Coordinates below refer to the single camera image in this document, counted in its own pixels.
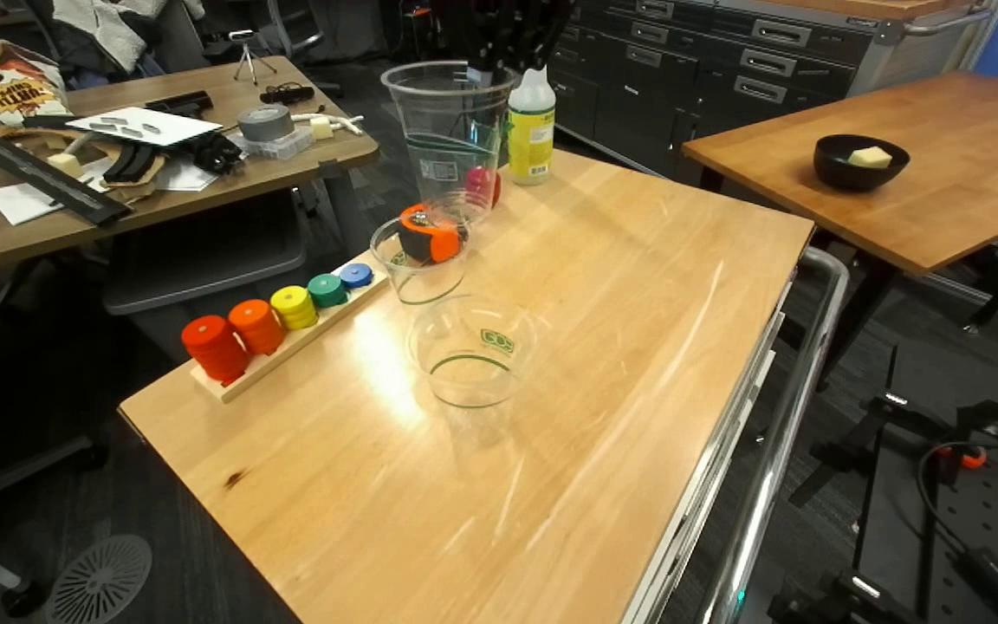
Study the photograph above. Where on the black flat device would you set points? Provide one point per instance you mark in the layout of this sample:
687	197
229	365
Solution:
176	102

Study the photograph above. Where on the yellow block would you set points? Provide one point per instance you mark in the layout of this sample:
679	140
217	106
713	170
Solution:
868	159

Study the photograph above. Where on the yellow toy cylinder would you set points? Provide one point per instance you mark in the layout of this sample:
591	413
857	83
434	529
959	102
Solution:
291	306

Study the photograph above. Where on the white cloth jacket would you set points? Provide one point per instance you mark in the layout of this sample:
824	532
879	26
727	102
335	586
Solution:
106	28

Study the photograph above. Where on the black drawer cabinet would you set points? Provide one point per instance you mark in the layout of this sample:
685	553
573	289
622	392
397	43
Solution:
693	58

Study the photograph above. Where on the colourful snack bag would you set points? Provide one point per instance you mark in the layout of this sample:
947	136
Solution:
16	93

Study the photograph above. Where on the red toy cylinder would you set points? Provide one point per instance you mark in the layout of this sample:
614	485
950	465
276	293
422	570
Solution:
217	347

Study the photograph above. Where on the clear plastic cup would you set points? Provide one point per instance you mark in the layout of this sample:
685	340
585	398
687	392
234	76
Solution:
464	333
447	128
415	284

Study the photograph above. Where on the black chair base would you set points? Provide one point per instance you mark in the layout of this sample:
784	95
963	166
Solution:
2	555

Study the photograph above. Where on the green toy cylinder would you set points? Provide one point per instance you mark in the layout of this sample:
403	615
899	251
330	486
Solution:
325	289

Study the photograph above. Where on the wooden office desk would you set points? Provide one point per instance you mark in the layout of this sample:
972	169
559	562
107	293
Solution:
210	197

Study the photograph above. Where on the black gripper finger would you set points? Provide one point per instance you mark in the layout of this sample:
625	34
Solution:
541	28
486	35

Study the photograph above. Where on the wooden toy base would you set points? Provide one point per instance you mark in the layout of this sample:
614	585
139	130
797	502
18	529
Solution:
291	347

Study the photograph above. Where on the white paper booklet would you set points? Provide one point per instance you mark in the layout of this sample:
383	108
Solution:
139	128

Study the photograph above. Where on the black bowl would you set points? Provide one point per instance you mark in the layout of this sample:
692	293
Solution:
832	175

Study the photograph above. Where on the small black box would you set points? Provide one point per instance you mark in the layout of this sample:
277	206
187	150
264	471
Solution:
217	153

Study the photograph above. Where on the orange toy cylinder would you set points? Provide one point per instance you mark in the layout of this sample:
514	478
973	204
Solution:
256	326

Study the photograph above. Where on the blue toy cylinder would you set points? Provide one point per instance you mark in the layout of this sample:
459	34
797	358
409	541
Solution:
355	276

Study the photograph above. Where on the wooden side table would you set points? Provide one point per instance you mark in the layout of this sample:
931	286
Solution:
959	140

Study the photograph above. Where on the yellow label spray bottle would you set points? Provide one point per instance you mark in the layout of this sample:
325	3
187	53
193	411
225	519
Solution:
530	140

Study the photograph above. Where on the dark mesh office chair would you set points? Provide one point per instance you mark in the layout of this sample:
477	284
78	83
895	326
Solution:
210	264

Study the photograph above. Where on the white paper sheet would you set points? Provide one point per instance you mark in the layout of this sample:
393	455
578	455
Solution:
18	204

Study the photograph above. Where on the black remote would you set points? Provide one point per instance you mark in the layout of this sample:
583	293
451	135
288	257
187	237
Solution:
288	95

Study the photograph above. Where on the long black bar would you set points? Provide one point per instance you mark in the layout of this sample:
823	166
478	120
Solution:
41	177

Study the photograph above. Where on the orange black tape measure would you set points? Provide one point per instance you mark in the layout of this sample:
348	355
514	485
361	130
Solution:
434	242

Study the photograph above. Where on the grey tape roll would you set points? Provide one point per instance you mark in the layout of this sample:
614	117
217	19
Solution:
264	122

